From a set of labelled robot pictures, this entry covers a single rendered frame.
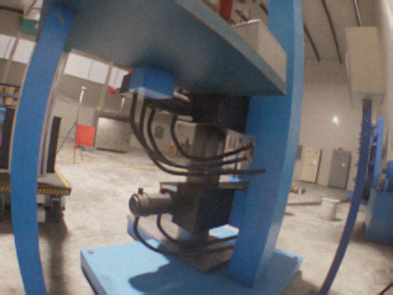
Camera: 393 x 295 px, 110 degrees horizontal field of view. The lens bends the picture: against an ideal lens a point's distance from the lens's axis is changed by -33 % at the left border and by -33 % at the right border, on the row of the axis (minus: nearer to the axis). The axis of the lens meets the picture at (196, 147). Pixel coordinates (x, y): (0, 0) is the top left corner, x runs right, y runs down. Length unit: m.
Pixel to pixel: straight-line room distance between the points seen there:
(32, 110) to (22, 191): 0.16
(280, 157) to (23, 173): 0.90
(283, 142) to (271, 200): 0.26
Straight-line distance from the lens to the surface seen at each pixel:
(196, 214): 0.86
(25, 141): 0.44
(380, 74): 1.18
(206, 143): 1.19
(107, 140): 8.98
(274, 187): 0.94
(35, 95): 0.44
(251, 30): 0.66
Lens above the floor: 0.77
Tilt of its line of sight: level
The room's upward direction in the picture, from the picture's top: 10 degrees clockwise
